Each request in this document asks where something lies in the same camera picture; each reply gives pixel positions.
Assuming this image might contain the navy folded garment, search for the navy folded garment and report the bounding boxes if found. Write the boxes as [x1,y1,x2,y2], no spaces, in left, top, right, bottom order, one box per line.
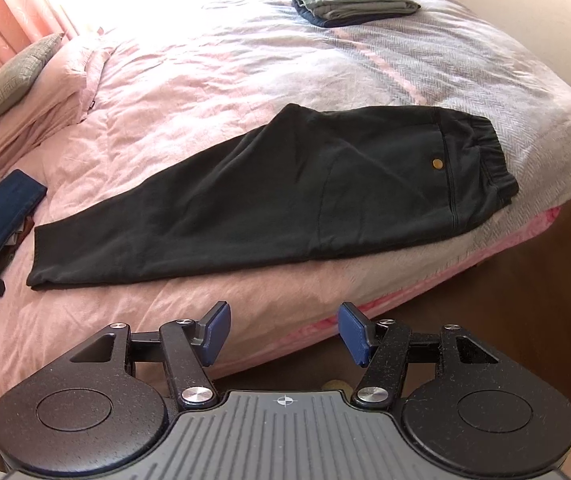
[293,0,416,29]

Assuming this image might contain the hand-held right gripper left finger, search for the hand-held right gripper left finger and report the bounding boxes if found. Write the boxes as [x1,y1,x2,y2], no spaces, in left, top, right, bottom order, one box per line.
[68,301,231,407]

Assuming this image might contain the grey herringbone blanket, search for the grey herringbone blanket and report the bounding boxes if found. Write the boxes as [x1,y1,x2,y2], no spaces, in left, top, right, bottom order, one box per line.
[265,0,571,241]

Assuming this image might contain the dark blue folded jeans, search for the dark blue folded jeans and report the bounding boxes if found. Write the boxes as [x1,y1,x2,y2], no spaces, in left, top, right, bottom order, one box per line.
[0,169,48,282]

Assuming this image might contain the pink fitted sheet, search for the pink fitted sheet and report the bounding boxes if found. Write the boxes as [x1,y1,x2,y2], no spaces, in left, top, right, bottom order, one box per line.
[270,204,562,357]

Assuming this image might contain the grey pillow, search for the grey pillow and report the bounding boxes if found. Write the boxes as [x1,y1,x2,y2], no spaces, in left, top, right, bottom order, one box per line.
[0,32,66,139]

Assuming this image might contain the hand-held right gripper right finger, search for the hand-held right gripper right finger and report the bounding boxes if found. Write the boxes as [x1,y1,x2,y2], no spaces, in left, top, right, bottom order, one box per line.
[338,302,502,406]

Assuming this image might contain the black pants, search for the black pants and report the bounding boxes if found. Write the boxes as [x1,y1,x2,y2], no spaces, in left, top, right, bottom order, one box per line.
[26,103,520,290]

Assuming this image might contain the pink pillow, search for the pink pillow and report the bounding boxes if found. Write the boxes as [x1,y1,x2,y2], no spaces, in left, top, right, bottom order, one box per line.
[0,34,117,187]

